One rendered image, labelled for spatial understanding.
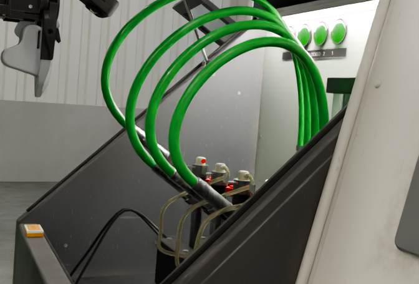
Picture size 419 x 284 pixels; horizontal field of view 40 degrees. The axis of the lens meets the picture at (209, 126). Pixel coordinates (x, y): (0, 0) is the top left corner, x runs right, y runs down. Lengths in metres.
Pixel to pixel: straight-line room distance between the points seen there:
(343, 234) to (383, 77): 0.17
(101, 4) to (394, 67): 0.38
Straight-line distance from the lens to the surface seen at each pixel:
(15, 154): 7.52
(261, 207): 0.65
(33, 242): 1.11
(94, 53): 7.71
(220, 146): 1.35
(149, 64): 0.86
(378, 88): 0.66
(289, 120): 1.27
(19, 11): 0.76
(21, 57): 0.77
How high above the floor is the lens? 1.24
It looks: 3 degrees down
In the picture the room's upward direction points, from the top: 4 degrees clockwise
